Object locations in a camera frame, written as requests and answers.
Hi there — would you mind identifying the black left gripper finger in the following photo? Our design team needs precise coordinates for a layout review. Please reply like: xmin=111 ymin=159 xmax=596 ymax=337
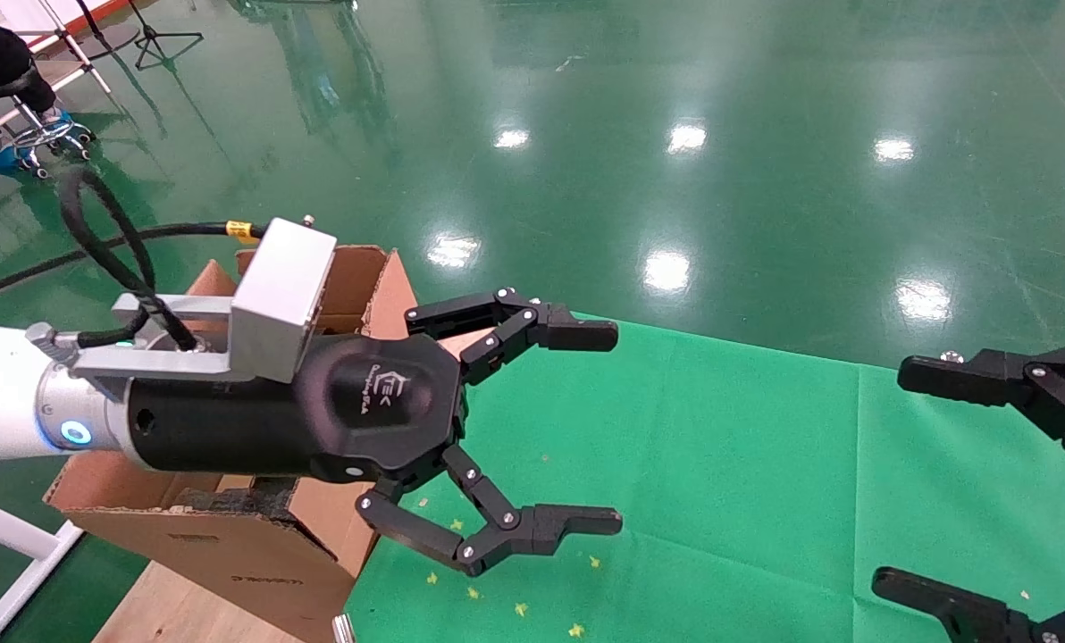
xmin=405 ymin=288 xmax=620 ymax=387
xmin=356 ymin=445 xmax=625 ymax=577

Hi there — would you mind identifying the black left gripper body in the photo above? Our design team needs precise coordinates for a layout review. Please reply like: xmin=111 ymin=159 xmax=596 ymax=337
xmin=126 ymin=332 xmax=471 ymax=488

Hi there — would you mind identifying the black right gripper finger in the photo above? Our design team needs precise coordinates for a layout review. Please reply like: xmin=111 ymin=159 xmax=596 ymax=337
xmin=872 ymin=568 xmax=1065 ymax=643
xmin=896 ymin=345 xmax=1065 ymax=480

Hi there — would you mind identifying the large open brown carton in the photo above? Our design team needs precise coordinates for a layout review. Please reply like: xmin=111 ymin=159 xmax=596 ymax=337
xmin=43 ymin=246 xmax=462 ymax=643

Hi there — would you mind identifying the dark grey foam insert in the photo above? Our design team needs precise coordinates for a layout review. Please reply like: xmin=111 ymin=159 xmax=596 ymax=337
xmin=171 ymin=476 xmax=306 ymax=528

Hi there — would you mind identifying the green table cloth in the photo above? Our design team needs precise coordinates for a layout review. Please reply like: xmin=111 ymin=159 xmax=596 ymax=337
xmin=345 ymin=313 xmax=1065 ymax=643

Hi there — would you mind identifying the black tripod stand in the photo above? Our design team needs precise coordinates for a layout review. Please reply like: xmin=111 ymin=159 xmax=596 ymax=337
xmin=129 ymin=0 xmax=205 ymax=71

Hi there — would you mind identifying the white work table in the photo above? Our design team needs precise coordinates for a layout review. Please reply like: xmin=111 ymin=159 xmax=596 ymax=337
xmin=14 ymin=0 xmax=113 ymax=96

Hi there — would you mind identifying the black round base stand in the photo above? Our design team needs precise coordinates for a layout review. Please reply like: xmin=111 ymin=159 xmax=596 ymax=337
xmin=75 ymin=0 xmax=142 ymax=59

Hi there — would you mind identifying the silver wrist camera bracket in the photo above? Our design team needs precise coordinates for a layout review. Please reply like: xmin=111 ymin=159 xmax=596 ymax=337
xmin=72 ymin=217 xmax=339 ymax=380

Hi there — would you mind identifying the black cable with yellow tag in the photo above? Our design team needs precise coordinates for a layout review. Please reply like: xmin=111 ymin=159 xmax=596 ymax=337
xmin=0 ymin=221 xmax=270 ymax=306

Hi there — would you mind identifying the short looped black cable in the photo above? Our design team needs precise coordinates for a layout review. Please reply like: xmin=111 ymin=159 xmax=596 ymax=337
xmin=57 ymin=167 xmax=200 ymax=352

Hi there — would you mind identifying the white tube frame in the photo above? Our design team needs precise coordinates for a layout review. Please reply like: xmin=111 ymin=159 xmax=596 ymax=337
xmin=0 ymin=489 xmax=85 ymax=643

